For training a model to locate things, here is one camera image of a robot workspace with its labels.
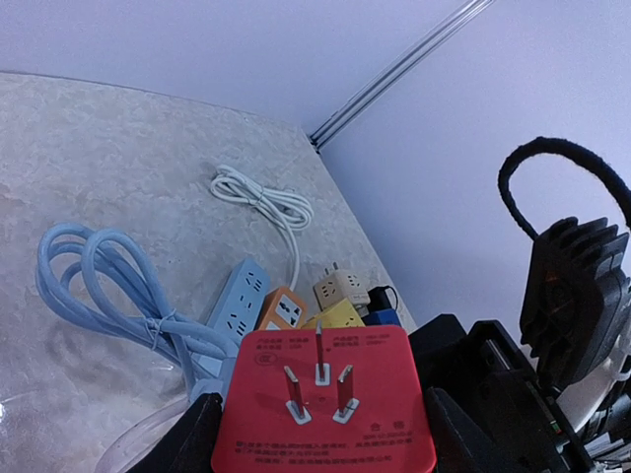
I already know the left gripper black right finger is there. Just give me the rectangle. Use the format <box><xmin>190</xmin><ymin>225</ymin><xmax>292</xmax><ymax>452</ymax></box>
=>
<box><xmin>426</xmin><ymin>388</ymin><xmax>498</xmax><ymax>472</ymax></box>

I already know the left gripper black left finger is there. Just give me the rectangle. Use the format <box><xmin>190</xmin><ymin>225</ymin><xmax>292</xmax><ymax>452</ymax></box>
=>
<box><xmin>128</xmin><ymin>393</ymin><xmax>223</xmax><ymax>473</ymax></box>

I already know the red cube socket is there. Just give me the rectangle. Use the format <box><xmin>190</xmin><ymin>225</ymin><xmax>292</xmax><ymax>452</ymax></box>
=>
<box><xmin>211</xmin><ymin>325</ymin><xmax>437</xmax><ymax>472</ymax></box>

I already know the blue cube socket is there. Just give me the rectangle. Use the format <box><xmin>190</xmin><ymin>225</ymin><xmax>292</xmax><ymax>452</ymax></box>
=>
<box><xmin>362</xmin><ymin>308</ymin><xmax>401</xmax><ymax>326</ymax></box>

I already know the black power adapter with cable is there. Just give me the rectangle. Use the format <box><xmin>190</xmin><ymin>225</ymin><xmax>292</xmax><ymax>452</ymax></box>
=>
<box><xmin>367</xmin><ymin>285</ymin><xmax>399</xmax><ymax>312</ymax></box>

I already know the yellow cube socket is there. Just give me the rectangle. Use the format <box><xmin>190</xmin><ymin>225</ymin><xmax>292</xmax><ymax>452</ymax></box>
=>
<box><xmin>301</xmin><ymin>299</ymin><xmax>365</xmax><ymax>329</ymax></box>

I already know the light blue cable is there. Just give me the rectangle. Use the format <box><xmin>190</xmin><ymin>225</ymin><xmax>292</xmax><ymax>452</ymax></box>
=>
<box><xmin>37</xmin><ymin>221</ymin><xmax>238</xmax><ymax>400</ymax></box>

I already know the beige cube socket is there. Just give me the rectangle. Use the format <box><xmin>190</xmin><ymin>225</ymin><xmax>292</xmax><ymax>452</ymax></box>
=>
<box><xmin>314</xmin><ymin>261</ymin><xmax>370</xmax><ymax>312</ymax></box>

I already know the white cable with plug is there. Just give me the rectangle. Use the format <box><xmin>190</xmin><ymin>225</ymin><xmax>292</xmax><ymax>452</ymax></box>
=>
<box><xmin>210</xmin><ymin>165</ymin><xmax>316</xmax><ymax>292</ymax></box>

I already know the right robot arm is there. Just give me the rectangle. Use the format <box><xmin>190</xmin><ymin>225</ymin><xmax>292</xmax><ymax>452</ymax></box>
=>
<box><xmin>408</xmin><ymin>137</ymin><xmax>630</xmax><ymax>472</ymax></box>

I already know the orange power adapter socket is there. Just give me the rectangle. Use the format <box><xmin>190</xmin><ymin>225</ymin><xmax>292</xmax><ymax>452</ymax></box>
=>
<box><xmin>255</xmin><ymin>286</ymin><xmax>308</xmax><ymax>330</ymax></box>

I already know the light blue power strip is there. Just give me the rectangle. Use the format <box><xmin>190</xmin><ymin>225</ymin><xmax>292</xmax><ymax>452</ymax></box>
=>
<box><xmin>189</xmin><ymin>259</ymin><xmax>271</xmax><ymax>375</ymax></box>

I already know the right aluminium frame post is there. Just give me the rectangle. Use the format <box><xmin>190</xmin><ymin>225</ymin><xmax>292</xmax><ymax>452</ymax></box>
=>
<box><xmin>309</xmin><ymin>0</ymin><xmax>494</xmax><ymax>152</ymax></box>

